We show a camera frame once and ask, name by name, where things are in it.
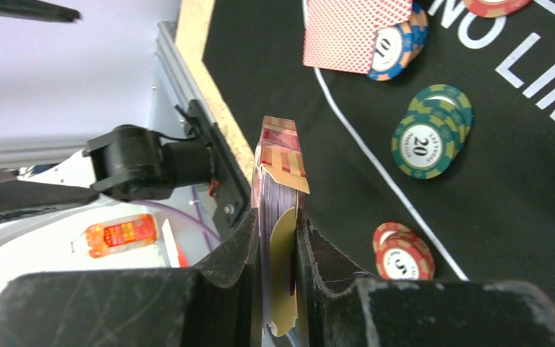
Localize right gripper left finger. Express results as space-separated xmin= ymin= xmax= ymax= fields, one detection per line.
xmin=0 ymin=209 xmax=259 ymax=346

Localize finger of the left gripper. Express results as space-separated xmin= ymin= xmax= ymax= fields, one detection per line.
xmin=0 ymin=0 xmax=82 ymax=22

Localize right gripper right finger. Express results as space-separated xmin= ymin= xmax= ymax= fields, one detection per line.
xmin=296 ymin=213 xmax=555 ymax=346

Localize red chip stack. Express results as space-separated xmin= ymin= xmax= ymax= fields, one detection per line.
xmin=372 ymin=221 xmax=436 ymax=280

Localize red playing card box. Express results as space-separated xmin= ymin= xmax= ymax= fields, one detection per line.
xmin=251 ymin=116 xmax=310 ymax=337

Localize green chips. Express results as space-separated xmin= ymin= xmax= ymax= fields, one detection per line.
xmin=391 ymin=84 xmax=474 ymax=179

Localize blue chips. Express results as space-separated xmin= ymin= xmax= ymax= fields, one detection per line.
xmin=366 ymin=1 xmax=429 ymax=81

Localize red-backed card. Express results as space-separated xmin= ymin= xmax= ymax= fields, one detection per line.
xmin=302 ymin=0 xmax=413 ymax=74

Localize single red chip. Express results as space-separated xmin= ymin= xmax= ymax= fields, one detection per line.
xmin=463 ymin=0 xmax=531 ymax=18

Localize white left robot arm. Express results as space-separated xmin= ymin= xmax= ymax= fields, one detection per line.
xmin=0 ymin=1 xmax=184 ymax=187

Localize orange tag on base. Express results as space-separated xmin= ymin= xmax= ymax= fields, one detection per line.
xmin=70 ymin=213 xmax=158 ymax=259

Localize black poker table mat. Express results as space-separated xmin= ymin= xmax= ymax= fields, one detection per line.
xmin=203 ymin=1 xmax=555 ymax=303

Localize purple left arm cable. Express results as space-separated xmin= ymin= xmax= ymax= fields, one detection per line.
xmin=134 ymin=184 xmax=221 ymax=252

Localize aluminium mounting rail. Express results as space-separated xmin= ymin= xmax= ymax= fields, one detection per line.
xmin=0 ymin=21 xmax=254 ymax=241

